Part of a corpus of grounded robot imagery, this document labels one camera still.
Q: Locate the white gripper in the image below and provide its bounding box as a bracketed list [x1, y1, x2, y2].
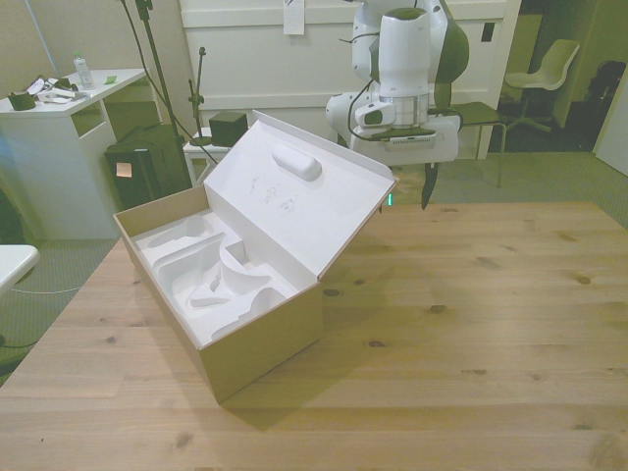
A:
[349, 116, 463, 212]

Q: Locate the brown cardboard box with lid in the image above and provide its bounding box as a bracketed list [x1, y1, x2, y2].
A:
[113, 109, 400, 406]

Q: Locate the black cube box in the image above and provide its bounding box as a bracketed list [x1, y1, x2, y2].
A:
[208, 111, 249, 147]

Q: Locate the white moulded box insert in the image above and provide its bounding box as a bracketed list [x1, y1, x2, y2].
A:
[131, 209, 300, 350]

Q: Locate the dark seat metal stool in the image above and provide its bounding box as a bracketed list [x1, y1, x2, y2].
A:
[431, 80, 507, 189]

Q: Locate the white swivel chair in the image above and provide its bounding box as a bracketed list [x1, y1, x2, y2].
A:
[503, 38, 581, 134]

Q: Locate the black bag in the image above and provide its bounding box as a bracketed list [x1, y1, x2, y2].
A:
[585, 60, 627, 118]

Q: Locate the white hanging paper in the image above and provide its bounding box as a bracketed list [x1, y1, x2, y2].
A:
[283, 0, 306, 37]

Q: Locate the small white table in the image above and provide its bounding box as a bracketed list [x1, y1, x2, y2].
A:
[183, 126, 257, 188]

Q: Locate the short black stand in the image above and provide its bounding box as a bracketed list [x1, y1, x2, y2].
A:
[187, 45, 216, 149]

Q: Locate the black floor case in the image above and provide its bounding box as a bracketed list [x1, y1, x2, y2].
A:
[103, 124, 193, 210]

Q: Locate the tall black tripod stand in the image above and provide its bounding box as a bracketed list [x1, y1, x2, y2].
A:
[117, 0, 198, 188]

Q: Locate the clear plastic bottle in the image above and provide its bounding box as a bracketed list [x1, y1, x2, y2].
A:
[73, 50, 96, 92]

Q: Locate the white handheld device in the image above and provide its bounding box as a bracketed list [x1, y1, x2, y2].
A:
[26, 76, 89, 105]

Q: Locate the white desk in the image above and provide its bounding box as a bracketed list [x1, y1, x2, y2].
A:
[0, 68, 164, 242]

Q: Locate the white round table edge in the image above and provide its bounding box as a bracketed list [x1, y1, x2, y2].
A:
[0, 243, 41, 298]

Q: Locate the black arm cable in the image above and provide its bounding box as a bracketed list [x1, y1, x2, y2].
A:
[338, 29, 385, 139]

